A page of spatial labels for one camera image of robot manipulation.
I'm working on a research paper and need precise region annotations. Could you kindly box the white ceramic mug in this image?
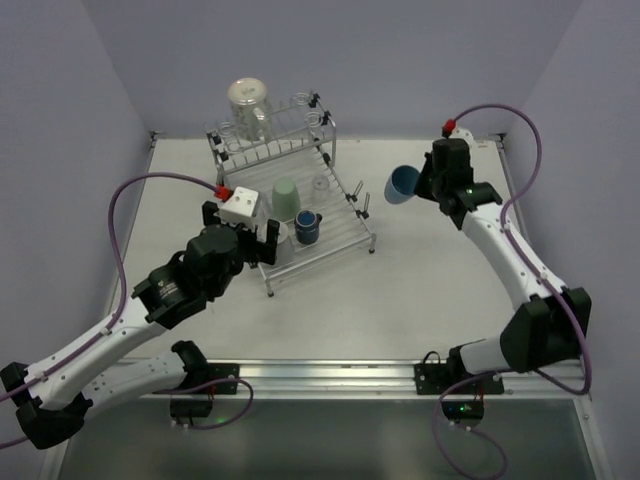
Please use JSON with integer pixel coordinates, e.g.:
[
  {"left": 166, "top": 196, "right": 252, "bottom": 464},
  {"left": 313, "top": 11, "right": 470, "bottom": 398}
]
[{"left": 274, "top": 221, "right": 295, "bottom": 267}]

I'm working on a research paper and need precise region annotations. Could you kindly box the light blue cup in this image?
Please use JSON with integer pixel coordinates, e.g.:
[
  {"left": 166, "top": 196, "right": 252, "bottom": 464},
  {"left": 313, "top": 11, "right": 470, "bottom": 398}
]
[{"left": 384, "top": 165, "right": 420, "bottom": 205}]

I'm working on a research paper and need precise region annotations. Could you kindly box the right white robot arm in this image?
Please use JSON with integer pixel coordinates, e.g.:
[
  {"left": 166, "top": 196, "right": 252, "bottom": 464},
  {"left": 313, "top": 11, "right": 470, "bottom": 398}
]
[{"left": 414, "top": 139, "right": 592, "bottom": 380}]

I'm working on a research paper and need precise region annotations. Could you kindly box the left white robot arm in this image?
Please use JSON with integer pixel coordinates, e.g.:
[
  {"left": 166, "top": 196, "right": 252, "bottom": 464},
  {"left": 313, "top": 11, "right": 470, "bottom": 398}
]
[{"left": 1, "top": 201, "right": 280, "bottom": 450}]

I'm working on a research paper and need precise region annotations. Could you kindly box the clear faceted glass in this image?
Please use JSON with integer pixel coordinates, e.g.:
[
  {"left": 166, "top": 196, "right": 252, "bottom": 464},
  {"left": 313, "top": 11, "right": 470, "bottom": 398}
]
[{"left": 253, "top": 193, "right": 271, "bottom": 225}]

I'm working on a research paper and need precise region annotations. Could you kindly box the dark blue ceramic mug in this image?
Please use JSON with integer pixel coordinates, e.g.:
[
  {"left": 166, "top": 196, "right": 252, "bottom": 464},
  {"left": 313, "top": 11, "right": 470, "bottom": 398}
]
[{"left": 294, "top": 210, "right": 323, "bottom": 245}]

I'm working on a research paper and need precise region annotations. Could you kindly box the green cup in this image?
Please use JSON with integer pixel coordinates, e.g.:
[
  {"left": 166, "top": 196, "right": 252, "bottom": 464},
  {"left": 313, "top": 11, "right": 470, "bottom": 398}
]
[{"left": 272, "top": 177, "right": 301, "bottom": 222}]

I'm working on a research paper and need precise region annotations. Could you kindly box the small clear glass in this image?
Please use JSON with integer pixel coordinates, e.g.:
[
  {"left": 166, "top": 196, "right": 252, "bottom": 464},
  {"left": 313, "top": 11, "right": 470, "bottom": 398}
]
[{"left": 312, "top": 175, "right": 331, "bottom": 204}]

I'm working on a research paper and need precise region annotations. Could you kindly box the large glass mug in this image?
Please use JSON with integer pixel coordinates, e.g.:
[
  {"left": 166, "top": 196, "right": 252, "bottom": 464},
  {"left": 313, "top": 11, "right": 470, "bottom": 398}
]
[{"left": 227, "top": 77, "right": 273, "bottom": 143}]

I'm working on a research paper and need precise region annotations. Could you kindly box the left black controller box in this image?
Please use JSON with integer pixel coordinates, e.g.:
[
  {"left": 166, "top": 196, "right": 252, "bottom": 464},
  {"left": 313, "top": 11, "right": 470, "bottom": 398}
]
[{"left": 169, "top": 396, "right": 213, "bottom": 422}]

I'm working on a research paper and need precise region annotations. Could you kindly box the black controller box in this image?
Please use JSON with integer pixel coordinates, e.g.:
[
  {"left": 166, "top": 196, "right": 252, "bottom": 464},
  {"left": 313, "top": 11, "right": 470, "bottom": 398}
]
[
  {"left": 169, "top": 396, "right": 213, "bottom": 422},
  {"left": 442, "top": 400, "right": 485, "bottom": 424}
]

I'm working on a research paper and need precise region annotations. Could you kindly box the right black controller box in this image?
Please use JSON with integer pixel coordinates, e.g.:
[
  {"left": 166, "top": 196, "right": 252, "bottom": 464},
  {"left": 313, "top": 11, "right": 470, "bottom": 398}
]
[{"left": 442, "top": 400, "right": 485, "bottom": 424}]

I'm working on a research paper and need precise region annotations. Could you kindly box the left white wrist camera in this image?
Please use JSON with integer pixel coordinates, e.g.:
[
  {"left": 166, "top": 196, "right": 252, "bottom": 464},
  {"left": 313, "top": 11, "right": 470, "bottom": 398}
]
[{"left": 219, "top": 187, "right": 260, "bottom": 228}]

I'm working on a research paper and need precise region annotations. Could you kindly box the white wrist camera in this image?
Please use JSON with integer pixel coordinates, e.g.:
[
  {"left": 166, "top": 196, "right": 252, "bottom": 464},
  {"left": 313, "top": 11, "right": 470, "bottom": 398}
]
[
  {"left": 441, "top": 119, "right": 476, "bottom": 149},
  {"left": 219, "top": 187, "right": 260, "bottom": 228}
]

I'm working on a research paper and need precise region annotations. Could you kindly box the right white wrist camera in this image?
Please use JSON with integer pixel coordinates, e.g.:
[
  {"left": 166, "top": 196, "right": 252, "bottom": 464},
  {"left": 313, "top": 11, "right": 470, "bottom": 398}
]
[{"left": 441, "top": 119, "right": 476, "bottom": 149}]

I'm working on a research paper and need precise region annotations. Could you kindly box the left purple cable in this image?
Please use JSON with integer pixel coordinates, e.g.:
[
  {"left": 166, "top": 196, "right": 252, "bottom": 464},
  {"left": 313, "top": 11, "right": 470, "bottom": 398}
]
[{"left": 0, "top": 172, "right": 259, "bottom": 449}]

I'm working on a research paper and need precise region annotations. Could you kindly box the purple cable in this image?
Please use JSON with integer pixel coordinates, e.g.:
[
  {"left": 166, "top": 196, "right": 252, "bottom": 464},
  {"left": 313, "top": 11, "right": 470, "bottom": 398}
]
[
  {"left": 0, "top": 172, "right": 259, "bottom": 449},
  {"left": 432, "top": 103, "right": 589, "bottom": 474}
]

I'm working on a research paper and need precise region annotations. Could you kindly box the silver wire dish rack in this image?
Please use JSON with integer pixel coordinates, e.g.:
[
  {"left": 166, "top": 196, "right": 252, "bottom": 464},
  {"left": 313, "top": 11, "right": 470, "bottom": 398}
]
[{"left": 206, "top": 91, "right": 377, "bottom": 297}]

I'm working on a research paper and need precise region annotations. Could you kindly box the aluminium mounting rail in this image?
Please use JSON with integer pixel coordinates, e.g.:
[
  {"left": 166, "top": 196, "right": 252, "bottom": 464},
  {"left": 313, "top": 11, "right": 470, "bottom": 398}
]
[{"left": 64, "top": 355, "right": 589, "bottom": 401}]

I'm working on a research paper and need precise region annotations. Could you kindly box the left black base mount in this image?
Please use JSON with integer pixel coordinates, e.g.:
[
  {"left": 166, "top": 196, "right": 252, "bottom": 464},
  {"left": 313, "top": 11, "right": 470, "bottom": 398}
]
[{"left": 169, "top": 363, "right": 240, "bottom": 397}]

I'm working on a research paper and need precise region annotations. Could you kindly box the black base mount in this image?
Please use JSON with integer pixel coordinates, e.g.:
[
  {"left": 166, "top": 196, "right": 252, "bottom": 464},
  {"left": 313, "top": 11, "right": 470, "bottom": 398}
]
[
  {"left": 413, "top": 350, "right": 505, "bottom": 395},
  {"left": 169, "top": 363, "right": 240, "bottom": 397}
]

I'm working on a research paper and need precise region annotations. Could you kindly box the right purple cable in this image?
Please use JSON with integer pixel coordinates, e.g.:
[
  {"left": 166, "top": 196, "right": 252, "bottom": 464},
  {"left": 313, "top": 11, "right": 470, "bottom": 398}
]
[{"left": 432, "top": 103, "right": 589, "bottom": 474}]

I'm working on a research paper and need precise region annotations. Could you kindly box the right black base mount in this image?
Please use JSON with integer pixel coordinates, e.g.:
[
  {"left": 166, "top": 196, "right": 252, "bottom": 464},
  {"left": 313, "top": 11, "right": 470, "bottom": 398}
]
[{"left": 413, "top": 350, "right": 505, "bottom": 395}]

